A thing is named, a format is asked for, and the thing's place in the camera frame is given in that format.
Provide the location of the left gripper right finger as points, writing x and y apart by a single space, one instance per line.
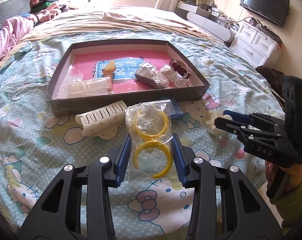
183 157

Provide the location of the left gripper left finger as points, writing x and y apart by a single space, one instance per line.
119 157

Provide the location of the yellow bangles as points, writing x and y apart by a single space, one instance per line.
149 126

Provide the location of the white hair claw clip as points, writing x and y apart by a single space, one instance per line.
103 122

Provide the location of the pearl hair clip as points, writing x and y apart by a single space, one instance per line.
213 122

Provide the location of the clear bag with earrings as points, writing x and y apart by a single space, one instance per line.
85 88

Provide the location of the crinkled bag white jewelry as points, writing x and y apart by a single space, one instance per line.
174 77

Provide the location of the silver foil packet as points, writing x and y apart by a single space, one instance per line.
148 74

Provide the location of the green sleeve right forearm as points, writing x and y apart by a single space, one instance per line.
289 206

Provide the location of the right hand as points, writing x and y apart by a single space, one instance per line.
294 172

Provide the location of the dark brown fluffy object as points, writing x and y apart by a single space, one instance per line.
273 77

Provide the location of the dark cardboard tray box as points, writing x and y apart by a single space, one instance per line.
196 90

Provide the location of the pink book with blue label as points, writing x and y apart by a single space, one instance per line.
90 66

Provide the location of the white drawer cabinet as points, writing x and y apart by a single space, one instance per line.
254 46

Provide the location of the white grey dresser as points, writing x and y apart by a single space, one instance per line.
203 19

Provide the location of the tan blanket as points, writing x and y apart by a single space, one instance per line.
90 19

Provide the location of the pink floral blanket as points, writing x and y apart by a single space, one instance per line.
148 15

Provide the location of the black flat television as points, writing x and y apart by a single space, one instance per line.
275 11

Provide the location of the clothes pile on bed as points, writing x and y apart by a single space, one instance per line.
45 10

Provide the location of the pink quilt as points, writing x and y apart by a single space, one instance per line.
13 30

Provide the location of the grey quilted headboard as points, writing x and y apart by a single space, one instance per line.
11 8

